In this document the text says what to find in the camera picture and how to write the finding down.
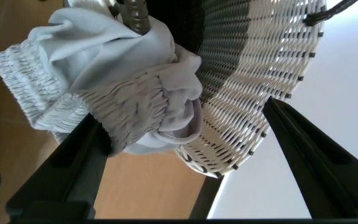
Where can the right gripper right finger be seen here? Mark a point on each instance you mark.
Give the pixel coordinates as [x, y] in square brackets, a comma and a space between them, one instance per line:
[331, 186]

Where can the white laundry basket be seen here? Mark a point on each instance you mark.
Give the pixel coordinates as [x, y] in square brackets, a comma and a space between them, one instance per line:
[244, 77]

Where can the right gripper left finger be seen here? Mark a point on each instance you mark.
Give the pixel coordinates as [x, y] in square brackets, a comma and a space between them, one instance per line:
[64, 186]

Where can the pale grey shorts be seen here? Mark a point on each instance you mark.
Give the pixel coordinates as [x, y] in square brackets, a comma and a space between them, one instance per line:
[110, 62]

